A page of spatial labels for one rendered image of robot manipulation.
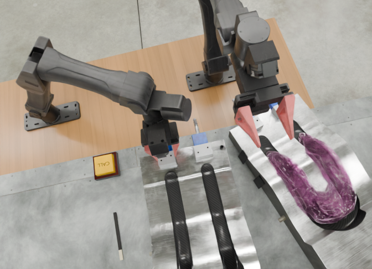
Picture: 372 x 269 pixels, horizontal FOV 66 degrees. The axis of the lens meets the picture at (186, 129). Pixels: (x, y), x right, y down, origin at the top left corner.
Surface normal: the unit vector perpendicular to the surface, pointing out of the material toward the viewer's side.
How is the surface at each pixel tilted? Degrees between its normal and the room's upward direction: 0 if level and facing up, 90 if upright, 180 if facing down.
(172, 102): 14
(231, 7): 1
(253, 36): 2
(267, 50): 2
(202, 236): 28
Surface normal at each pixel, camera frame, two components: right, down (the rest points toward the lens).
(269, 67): 0.09, 0.27
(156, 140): -0.16, -0.76
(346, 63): -0.07, -0.36
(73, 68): 0.22, -0.28
